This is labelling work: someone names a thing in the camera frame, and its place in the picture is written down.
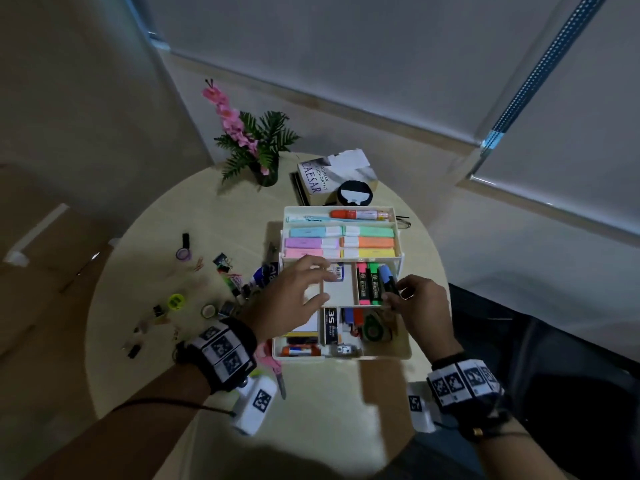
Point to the person's left hand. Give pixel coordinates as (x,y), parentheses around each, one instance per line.
(280,304)

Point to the person's right hand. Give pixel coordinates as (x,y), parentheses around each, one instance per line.
(427,314)

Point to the person's left thumb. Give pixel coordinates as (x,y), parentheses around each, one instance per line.
(316,302)

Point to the person's right thumb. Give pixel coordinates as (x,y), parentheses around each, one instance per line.
(394,304)

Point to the blue neon highlighter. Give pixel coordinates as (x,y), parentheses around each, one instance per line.
(386,277)

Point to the person's right forearm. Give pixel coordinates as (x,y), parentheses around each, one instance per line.
(520,457)

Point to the person's left forearm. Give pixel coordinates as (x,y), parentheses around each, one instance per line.
(140,429)

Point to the yellow sticky note pad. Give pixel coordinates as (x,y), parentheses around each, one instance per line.
(306,327)

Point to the white stationery organizer box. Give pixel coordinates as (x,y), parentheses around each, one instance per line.
(340,289)

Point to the black staples box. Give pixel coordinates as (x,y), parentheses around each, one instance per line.
(331,325)

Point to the green neon highlighter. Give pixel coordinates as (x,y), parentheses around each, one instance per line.
(374,284)

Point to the green correction tape dispenser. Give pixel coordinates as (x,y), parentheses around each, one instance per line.
(376,328)

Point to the small blue label box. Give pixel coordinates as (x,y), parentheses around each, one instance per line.
(337,272)

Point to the pink neon highlighter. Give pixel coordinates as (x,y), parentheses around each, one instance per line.
(362,284)

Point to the red and blue small items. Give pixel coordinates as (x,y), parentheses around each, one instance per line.
(352,319)

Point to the orange glue stick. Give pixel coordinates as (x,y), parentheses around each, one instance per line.
(300,350)

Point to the small white sharpener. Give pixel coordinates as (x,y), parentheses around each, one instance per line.
(346,350)

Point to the row of pastel highlighters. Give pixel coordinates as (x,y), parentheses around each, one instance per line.
(340,242)

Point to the light blue pen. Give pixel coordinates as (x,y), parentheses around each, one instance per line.
(310,219)

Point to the black eyeglasses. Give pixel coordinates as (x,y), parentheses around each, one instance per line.
(403,222)

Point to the green small pen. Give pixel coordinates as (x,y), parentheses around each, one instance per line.
(231,284)

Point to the orange marker pen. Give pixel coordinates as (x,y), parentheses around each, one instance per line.
(357,214)

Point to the black binder clip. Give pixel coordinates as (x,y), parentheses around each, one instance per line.
(158,310)
(134,351)
(221,259)

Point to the black left wrist marker band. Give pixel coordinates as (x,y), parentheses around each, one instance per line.
(222,349)

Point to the black wrist marker band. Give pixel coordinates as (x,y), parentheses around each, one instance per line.
(467,387)
(222,349)

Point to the white tape roll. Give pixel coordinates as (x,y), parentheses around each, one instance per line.
(208,310)

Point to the black right wrist marker band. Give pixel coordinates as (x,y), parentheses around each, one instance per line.
(467,387)

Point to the black notebook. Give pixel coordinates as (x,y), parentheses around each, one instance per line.
(300,189)

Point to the black round tape dispenser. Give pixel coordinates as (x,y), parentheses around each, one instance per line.
(355,193)

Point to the grey cover book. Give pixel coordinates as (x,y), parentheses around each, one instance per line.
(320,182)

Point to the yellow green tape roll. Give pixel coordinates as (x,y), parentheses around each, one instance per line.
(176,301)

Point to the purple washi tape roll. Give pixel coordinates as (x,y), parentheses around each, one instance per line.
(183,253)

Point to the white paper sheet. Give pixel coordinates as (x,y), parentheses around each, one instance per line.
(347,162)

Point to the small black stick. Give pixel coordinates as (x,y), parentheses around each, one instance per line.
(186,241)

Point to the artificial pink flower plant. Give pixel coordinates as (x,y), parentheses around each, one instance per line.
(255,144)

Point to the person's dark trousers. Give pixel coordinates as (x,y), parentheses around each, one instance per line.
(550,374)

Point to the grey roller window blind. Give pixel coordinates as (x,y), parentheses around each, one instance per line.
(380,54)

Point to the white floor tape strip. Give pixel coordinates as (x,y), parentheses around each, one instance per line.
(35,237)

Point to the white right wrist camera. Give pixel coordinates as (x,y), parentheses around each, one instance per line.
(419,407)

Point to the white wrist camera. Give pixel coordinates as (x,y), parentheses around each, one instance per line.
(256,404)
(419,407)

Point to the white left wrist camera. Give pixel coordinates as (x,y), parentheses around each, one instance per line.
(256,404)

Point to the blue dotted blind rail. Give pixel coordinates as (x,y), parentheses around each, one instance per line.
(542,67)

